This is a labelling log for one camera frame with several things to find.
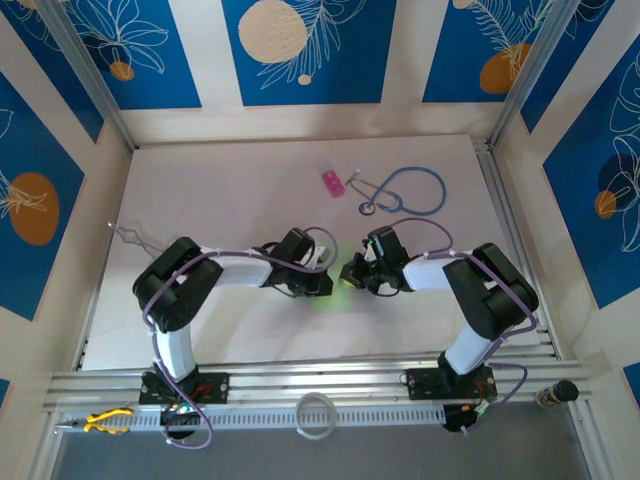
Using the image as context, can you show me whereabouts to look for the light green paper sheet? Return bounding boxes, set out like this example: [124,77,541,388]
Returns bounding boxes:
[310,241,354,310]

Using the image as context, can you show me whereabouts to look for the blue stethoscope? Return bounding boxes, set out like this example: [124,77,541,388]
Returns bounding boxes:
[347,166,448,219]

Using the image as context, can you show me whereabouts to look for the small pink box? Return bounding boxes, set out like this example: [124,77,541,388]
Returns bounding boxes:
[321,169,347,200]

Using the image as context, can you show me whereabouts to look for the dark capped bottle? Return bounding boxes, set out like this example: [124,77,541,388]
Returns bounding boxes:
[535,379,580,409]

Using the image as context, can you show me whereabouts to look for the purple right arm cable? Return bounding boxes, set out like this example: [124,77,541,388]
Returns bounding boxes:
[387,216,540,437]

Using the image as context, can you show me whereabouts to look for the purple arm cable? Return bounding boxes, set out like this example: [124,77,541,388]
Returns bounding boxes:
[142,227,337,450]
[387,216,540,437]

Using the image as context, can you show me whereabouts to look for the long aluminium base rail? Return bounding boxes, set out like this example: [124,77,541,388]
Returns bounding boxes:
[42,357,591,414]

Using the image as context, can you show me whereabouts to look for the white tape ring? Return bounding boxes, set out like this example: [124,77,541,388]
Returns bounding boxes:
[294,392,334,441]

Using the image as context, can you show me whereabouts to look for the aluminium side rail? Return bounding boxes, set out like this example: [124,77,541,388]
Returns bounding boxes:
[73,289,104,372]
[473,138,560,359]

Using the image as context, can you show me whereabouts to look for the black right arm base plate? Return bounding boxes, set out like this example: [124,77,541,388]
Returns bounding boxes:
[405,367,496,401]

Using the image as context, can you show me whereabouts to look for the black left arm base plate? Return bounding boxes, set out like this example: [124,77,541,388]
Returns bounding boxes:
[138,372,231,406]

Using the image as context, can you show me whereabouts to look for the slotted grey cable duct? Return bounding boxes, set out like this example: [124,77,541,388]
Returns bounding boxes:
[59,404,446,434]

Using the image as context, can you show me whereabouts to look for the bent metal wire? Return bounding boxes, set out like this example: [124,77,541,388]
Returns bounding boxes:
[107,221,169,251]

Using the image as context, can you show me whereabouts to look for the aluminium frame post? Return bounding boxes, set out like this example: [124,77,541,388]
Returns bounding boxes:
[37,0,137,151]
[488,0,581,149]

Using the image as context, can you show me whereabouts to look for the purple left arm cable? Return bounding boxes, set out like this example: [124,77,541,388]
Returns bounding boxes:
[142,227,337,450]

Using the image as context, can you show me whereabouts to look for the yellow handled pliers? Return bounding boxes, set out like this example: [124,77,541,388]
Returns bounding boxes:
[54,407,135,435]

